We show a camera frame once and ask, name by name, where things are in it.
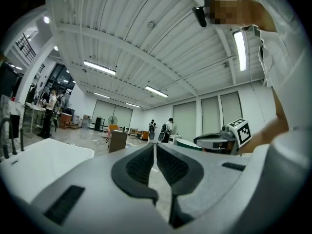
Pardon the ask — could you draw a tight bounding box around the person's head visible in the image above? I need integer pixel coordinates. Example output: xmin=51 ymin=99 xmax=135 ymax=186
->
xmin=204 ymin=0 xmax=263 ymax=30

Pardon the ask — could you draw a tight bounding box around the black hanging towel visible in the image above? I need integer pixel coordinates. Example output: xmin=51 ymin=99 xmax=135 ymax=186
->
xmin=9 ymin=114 xmax=21 ymax=138

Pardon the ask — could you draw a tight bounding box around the black faucet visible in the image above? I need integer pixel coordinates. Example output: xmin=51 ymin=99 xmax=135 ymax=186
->
xmin=0 ymin=117 xmax=16 ymax=159

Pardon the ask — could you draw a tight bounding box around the black cabinet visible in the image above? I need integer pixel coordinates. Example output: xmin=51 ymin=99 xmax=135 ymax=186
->
xmin=95 ymin=117 xmax=105 ymax=132

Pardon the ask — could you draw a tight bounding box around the black head camera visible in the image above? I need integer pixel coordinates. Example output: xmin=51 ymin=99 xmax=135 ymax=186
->
xmin=192 ymin=5 xmax=208 ymax=28

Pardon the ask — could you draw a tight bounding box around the wooden vanity cabinet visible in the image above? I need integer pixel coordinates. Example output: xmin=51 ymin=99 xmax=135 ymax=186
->
xmin=59 ymin=113 xmax=74 ymax=129

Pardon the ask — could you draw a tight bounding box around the white bathtub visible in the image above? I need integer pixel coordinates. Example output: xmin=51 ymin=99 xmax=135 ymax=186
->
xmin=0 ymin=137 xmax=96 ymax=204

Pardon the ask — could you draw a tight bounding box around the wide white roller blind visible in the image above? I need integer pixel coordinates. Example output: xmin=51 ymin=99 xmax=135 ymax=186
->
xmin=92 ymin=99 xmax=134 ymax=129

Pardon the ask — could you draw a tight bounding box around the person's right forearm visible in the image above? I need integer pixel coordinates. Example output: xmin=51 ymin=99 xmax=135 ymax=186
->
xmin=240 ymin=115 xmax=291 ymax=155

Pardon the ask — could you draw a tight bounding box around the black metal railing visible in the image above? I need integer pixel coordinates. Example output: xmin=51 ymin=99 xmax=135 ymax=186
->
xmin=15 ymin=33 xmax=37 ymax=63

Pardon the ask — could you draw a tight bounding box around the person's white shirt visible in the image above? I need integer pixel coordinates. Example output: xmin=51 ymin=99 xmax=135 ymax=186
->
xmin=253 ymin=0 xmax=310 ymax=136

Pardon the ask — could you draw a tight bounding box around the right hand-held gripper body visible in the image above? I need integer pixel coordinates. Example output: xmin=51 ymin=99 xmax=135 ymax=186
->
xmin=220 ymin=117 xmax=252 ymax=156

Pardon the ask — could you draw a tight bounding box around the green tub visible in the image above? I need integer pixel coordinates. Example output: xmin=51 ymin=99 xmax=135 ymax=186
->
xmin=175 ymin=137 xmax=203 ymax=151

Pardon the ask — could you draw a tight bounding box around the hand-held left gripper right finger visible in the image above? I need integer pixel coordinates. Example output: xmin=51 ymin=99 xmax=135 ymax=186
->
xmin=157 ymin=143 xmax=253 ymax=223

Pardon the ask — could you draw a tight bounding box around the brown cabinet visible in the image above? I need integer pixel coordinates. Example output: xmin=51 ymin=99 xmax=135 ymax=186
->
xmin=108 ymin=130 xmax=128 ymax=154

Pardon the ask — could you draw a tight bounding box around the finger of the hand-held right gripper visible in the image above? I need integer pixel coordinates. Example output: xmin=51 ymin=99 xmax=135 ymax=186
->
xmin=194 ymin=132 xmax=227 ymax=153

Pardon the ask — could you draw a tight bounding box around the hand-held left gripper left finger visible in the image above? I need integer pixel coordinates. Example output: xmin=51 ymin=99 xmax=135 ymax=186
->
xmin=31 ymin=143 xmax=171 ymax=234

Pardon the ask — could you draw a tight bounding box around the black standing fan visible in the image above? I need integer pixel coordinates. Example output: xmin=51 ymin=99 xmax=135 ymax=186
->
xmin=107 ymin=115 xmax=119 ymax=131

